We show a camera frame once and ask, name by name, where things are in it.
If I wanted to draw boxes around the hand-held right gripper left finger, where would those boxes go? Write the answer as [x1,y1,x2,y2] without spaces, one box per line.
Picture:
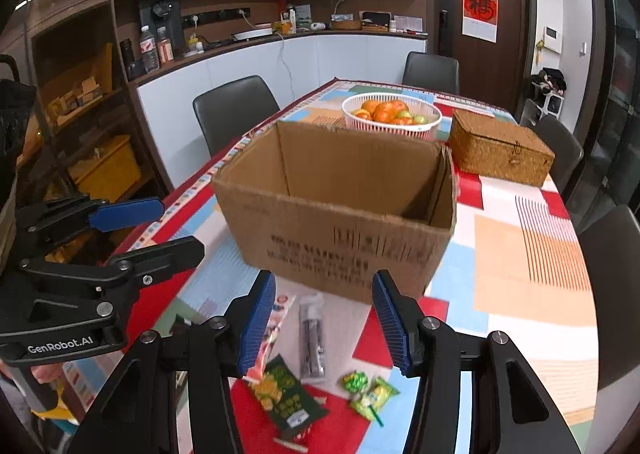
[67,270,277,454]

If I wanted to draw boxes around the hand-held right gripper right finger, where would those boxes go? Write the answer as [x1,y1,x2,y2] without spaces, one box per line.
[371,269,582,454]

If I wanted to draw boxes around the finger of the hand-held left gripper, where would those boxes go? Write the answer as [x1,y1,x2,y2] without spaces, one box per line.
[15,197,165,260]
[0,235,206,341]

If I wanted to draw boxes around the pink white snack packet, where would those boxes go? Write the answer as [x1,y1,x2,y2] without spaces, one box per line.
[244,291,297,382]

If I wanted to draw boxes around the grey snack packet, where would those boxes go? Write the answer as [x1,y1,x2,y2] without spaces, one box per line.
[298,294,327,380]

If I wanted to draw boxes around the bright green candy packet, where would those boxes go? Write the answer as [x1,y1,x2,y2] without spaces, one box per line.
[341,370,371,395]

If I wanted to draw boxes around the yellow green candy packet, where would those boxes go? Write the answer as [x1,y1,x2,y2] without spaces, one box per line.
[350,376,401,427]

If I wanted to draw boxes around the dark green snack packet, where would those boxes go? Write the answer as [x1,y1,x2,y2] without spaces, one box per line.
[250,354,331,442]

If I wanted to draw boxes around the brown cardboard box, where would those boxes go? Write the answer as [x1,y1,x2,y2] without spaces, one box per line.
[211,120,458,306]

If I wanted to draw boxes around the person's left hand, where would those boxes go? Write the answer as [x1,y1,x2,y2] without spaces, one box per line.
[29,363,65,388]

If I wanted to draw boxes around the dark grey dining chair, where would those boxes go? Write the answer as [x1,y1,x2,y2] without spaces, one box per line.
[532,114,585,195]
[192,75,281,157]
[575,204,640,390]
[401,51,460,96]

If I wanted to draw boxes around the colourful patchwork tablecloth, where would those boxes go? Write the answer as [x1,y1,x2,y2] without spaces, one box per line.
[65,79,601,454]

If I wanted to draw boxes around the clear water bottle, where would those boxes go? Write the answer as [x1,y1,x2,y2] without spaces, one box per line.
[139,25,160,74]

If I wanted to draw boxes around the bottle with orange contents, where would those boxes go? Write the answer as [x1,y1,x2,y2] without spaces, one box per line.
[156,26,176,64]

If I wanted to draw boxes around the woven wicker box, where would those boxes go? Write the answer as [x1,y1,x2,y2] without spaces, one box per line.
[447,108,556,188]

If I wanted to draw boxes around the white plastic fruit basket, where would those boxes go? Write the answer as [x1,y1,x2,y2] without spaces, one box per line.
[341,93,443,142]

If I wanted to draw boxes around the pile of oranges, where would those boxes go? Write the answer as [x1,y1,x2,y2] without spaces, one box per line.
[350,99,431,127]

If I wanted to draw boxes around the white base cabinets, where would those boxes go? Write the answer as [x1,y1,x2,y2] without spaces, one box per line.
[135,34,428,175]

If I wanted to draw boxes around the white storage stool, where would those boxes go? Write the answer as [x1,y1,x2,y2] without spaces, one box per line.
[520,93,563,127]

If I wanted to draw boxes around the dark cloth pile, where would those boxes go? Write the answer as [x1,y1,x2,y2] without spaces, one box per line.
[530,68,567,96]

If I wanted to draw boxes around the glass sliding door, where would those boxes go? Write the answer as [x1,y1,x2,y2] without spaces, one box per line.
[582,0,640,235]

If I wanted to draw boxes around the black wall appliance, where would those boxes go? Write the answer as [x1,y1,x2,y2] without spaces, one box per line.
[138,0,182,60]

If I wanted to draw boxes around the white power cable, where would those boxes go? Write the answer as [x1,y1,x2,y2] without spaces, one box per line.
[272,31,296,95]

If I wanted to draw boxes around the red and white wall calendar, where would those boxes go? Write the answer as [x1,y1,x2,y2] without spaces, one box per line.
[461,0,498,44]

